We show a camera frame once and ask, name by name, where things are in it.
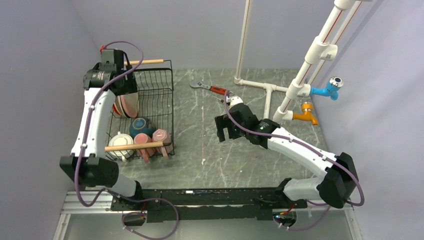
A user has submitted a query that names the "beige pink plate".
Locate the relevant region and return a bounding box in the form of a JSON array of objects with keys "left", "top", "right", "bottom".
[{"left": 120, "top": 92, "right": 139, "bottom": 118}]

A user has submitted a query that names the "dark brown bowl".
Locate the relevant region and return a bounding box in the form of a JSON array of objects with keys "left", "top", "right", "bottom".
[{"left": 129, "top": 117, "right": 157, "bottom": 138}]

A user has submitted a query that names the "salmon pink mug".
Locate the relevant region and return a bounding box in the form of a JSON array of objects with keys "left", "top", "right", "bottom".
[{"left": 133, "top": 133, "right": 156, "bottom": 163}]

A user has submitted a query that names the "black wire dish rack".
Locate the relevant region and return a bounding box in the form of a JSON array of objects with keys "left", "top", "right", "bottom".
[{"left": 105, "top": 59, "right": 174, "bottom": 163}]

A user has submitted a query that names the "white enamel cup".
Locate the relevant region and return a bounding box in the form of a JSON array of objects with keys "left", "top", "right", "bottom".
[{"left": 107, "top": 131, "right": 135, "bottom": 163}]

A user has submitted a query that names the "light pink mug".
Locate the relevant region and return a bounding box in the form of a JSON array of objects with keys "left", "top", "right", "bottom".
[{"left": 152, "top": 128, "right": 174, "bottom": 159}]

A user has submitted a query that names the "orange bowl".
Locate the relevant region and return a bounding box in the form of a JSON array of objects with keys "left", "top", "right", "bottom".
[{"left": 112, "top": 104, "right": 120, "bottom": 116}]

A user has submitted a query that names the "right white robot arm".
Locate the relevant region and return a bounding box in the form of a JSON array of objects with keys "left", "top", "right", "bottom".
[{"left": 214, "top": 102, "right": 359, "bottom": 209}]

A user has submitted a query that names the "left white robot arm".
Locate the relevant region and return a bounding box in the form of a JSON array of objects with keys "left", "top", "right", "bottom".
[{"left": 59, "top": 49, "right": 144, "bottom": 210}]

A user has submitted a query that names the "orange faucet tap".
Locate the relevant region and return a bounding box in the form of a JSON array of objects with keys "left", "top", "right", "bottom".
[{"left": 292, "top": 102, "right": 319, "bottom": 126}]

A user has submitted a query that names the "blue faucet tap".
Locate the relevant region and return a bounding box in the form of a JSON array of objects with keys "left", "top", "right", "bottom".
[{"left": 309, "top": 76, "right": 344, "bottom": 101}]

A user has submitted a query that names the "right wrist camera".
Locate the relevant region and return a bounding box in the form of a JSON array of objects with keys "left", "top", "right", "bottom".
[{"left": 225, "top": 95, "right": 244, "bottom": 108}]

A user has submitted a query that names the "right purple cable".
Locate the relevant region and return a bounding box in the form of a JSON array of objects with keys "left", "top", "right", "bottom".
[{"left": 223, "top": 90, "right": 365, "bottom": 232}]

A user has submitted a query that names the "purple cable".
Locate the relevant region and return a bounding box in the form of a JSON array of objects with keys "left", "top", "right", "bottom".
[
  {"left": 223, "top": 90, "right": 365, "bottom": 232},
  {"left": 73, "top": 41, "right": 180, "bottom": 240}
]

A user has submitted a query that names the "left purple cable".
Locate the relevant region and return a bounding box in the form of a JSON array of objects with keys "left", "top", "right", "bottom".
[{"left": 73, "top": 41, "right": 180, "bottom": 240}]

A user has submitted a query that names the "red handled adjustable wrench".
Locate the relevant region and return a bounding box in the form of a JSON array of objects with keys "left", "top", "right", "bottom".
[{"left": 189, "top": 80, "right": 234, "bottom": 96}]

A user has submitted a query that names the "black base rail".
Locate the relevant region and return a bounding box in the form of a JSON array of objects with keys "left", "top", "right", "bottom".
[{"left": 110, "top": 187, "right": 308, "bottom": 223}]

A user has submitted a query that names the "white pvc pipe frame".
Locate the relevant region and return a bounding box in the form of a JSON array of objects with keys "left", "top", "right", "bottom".
[{"left": 233, "top": 0, "right": 365, "bottom": 121}]

